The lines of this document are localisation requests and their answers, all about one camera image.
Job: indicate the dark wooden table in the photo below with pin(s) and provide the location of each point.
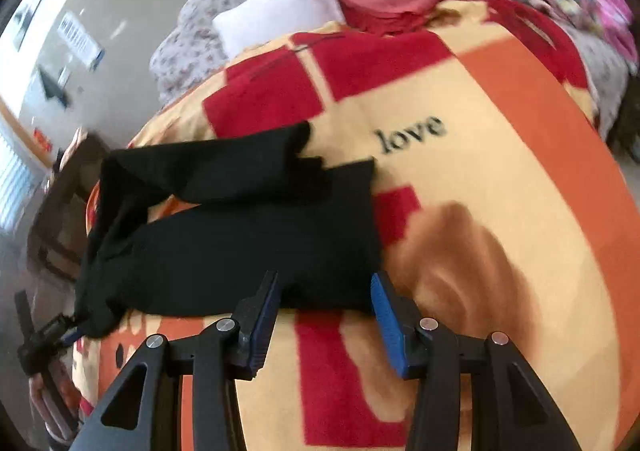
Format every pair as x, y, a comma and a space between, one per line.
57, 239

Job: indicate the dark cloth on wall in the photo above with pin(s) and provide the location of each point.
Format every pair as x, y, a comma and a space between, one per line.
52, 89

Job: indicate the wall paper notice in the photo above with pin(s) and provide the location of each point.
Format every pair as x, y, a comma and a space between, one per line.
80, 43

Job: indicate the left hand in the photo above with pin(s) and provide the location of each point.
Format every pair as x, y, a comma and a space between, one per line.
42, 397

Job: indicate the orange red checkered blanket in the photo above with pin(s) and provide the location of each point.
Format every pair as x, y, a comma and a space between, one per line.
499, 209

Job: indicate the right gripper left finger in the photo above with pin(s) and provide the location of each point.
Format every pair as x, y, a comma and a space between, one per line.
142, 408

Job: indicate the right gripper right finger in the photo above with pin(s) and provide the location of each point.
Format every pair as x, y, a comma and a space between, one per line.
511, 408

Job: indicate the white pillow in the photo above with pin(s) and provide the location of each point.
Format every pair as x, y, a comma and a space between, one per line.
256, 22

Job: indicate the black pants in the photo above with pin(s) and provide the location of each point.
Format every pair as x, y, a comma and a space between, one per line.
189, 229

